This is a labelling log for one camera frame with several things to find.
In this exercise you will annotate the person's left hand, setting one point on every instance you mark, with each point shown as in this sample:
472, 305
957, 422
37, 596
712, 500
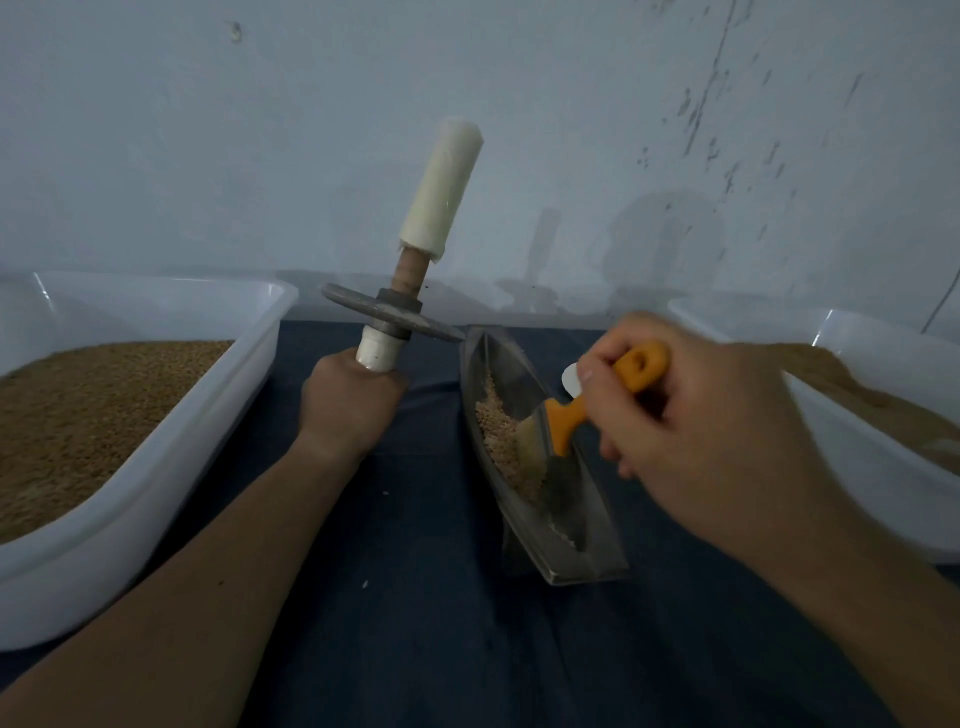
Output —
348, 402

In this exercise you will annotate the person's right hand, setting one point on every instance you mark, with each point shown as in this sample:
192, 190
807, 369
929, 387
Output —
720, 443

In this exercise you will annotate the small ground grain portion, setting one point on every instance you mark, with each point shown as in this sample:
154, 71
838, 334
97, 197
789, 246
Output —
495, 435

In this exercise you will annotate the boat-shaped metal grinding trough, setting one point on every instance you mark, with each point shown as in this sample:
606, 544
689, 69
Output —
578, 525

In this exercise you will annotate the white plastic tray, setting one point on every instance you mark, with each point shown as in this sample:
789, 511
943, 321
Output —
180, 465
900, 495

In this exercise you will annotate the person's left forearm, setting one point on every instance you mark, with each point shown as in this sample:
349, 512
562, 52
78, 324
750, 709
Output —
173, 615

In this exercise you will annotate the white round plate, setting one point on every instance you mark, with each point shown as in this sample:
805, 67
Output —
572, 380

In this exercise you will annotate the dark blue tablecloth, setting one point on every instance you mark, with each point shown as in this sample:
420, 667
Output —
420, 653

